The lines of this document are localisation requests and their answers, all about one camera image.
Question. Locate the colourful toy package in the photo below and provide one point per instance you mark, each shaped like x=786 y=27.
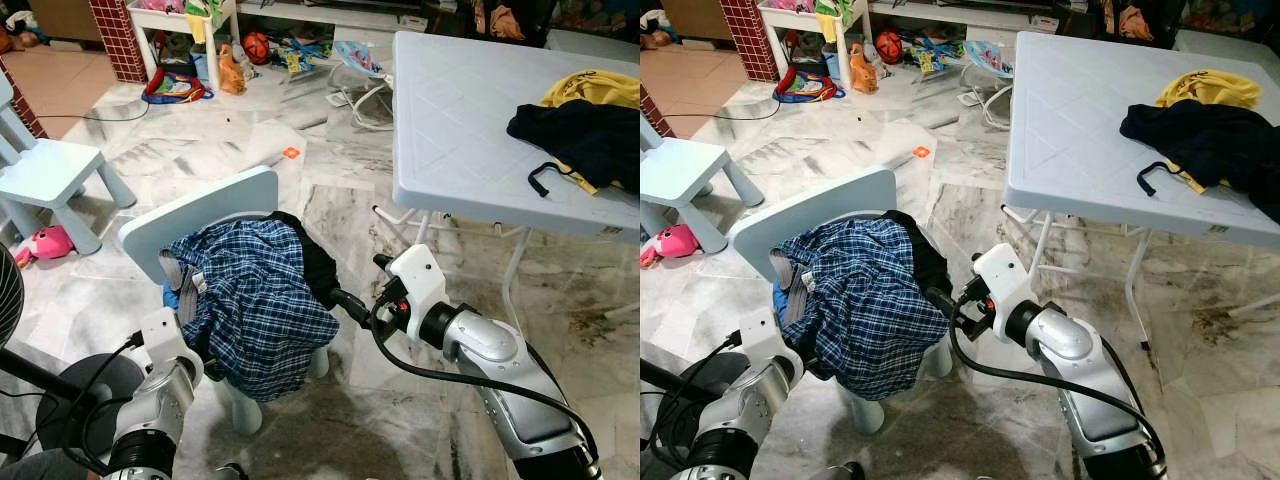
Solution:
x=300 y=55
x=935 y=52

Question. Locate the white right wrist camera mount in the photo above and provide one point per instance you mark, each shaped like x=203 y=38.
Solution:
x=420 y=280
x=1003 y=275

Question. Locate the black clothes hanger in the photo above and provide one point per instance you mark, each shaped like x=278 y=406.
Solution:
x=1145 y=178
x=535 y=178

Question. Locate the orange plush toy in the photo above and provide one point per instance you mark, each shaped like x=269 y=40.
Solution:
x=231 y=72
x=862 y=70

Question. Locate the white folding table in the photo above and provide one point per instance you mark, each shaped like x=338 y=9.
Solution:
x=1080 y=130
x=470 y=130

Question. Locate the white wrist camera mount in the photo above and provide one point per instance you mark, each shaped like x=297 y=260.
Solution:
x=165 y=335
x=762 y=335
x=420 y=280
x=1003 y=275

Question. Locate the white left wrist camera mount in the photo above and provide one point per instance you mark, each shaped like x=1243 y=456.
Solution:
x=762 y=335
x=165 y=335

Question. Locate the black floor fan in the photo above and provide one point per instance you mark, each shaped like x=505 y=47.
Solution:
x=665 y=378
x=60 y=390

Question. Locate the small white shelf table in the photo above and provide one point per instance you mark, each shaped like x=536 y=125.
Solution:
x=180 y=15
x=805 y=15

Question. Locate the pink plush toy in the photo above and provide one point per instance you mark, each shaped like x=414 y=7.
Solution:
x=672 y=243
x=48 y=245

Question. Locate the yellow garment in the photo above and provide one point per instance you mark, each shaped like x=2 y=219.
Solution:
x=1210 y=88
x=600 y=88

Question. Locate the colourful toy bag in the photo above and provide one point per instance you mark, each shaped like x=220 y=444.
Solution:
x=175 y=88
x=808 y=85

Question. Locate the clear plastic bag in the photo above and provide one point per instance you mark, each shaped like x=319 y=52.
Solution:
x=265 y=150
x=895 y=150

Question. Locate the black garment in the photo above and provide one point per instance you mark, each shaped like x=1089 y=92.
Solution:
x=925 y=255
x=315 y=260

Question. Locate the red toy ball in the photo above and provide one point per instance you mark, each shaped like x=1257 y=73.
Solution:
x=888 y=46
x=256 y=47

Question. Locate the pale blue child chair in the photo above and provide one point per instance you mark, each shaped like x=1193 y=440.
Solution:
x=810 y=205
x=680 y=170
x=50 y=170
x=200 y=205

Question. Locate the dark navy garment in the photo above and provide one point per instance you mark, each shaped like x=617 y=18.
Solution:
x=590 y=135
x=1210 y=140

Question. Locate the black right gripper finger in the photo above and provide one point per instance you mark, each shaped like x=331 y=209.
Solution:
x=943 y=302
x=352 y=305

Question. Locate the blue plaid shirt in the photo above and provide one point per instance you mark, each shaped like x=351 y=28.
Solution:
x=260 y=310
x=870 y=310

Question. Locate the white television bench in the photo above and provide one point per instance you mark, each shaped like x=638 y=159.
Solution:
x=330 y=12
x=950 y=10

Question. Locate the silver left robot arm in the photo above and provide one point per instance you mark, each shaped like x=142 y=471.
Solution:
x=745 y=410
x=160 y=410

